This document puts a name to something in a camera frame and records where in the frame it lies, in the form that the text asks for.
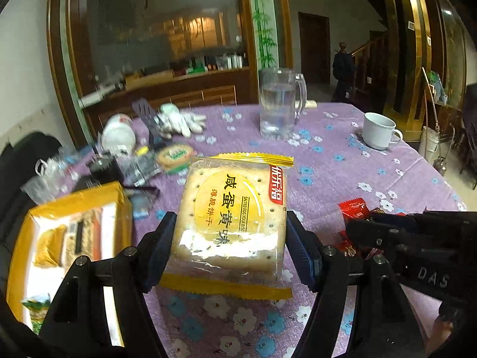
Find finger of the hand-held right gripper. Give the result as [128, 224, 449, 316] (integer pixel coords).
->
[370, 212, 426, 232]
[346, 219, 422, 262]

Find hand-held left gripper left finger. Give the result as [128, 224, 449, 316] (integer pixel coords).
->
[39, 211, 177, 358]

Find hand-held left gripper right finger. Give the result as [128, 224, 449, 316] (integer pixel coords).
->
[285, 211, 425, 358]

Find red foil twist candy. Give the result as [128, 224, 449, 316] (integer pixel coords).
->
[333, 231, 360, 258]

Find yellow square biscuit packet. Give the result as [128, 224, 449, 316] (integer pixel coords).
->
[158, 153, 295, 301]

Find orange cracker packet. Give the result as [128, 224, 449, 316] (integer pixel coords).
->
[61, 209, 105, 269]

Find small yellow snack packet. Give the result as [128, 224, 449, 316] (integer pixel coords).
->
[33, 227, 66, 269]

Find green pea snack packet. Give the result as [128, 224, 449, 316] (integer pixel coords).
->
[20, 293, 51, 334]

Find yellow cardboard box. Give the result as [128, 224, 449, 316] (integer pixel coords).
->
[5, 181, 135, 347]

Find person's right hand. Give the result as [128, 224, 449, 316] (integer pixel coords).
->
[430, 315, 461, 357]

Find small blue sachet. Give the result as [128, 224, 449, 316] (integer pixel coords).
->
[132, 194, 151, 219]

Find purple floral tablecloth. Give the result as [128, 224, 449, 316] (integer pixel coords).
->
[67, 102, 468, 358]

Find white plastic bucket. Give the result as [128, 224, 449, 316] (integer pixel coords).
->
[419, 126, 444, 155]

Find clear bag of dark parts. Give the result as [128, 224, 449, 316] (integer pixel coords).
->
[119, 153, 162, 187]

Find white ceramic cup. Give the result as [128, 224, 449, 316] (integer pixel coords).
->
[362, 112, 404, 151]

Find round crackers green packet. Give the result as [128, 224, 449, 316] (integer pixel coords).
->
[154, 143, 198, 176]

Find black cylindrical device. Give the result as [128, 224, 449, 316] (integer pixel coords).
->
[87, 155, 123, 185]

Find white cotton gloves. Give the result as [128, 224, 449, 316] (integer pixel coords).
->
[157, 104, 207, 138]

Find clear bag of face masks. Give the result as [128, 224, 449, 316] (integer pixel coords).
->
[20, 145, 94, 206]

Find green plastic bag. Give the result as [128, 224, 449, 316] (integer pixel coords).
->
[428, 71, 450, 105]

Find black spatula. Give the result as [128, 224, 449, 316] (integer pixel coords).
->
[131, 98, 168, 150]

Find clear glass pitcher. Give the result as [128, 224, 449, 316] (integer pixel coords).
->
[258, 67, 308, 141]

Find black chair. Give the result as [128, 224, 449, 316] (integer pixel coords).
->
[0, 130, 66, 288]

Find wooden stair railing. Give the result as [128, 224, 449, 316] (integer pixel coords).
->
[350, 32, 390, 109]

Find white flat board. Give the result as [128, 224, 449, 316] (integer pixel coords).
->
[78, 82, 123, 108]

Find gold framed partition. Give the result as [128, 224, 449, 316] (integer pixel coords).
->
[378, 0, 466, 142]

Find brown wooden door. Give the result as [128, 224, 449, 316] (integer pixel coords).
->
[297, 12, 332, 86]

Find row of bottles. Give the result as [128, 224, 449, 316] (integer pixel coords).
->
[171, 54, 248, 75]

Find wooden framed glass partition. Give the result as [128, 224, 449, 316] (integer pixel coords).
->
[47, 0, 295, 146]

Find long-handled mop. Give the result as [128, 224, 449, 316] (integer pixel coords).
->
[421, 66, 448, 174]

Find dark jacket on post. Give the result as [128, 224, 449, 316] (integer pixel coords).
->
[332, 42, 356, 103]

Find bamboo wall painting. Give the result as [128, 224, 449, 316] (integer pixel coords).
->
[248, 0, 278, 70]

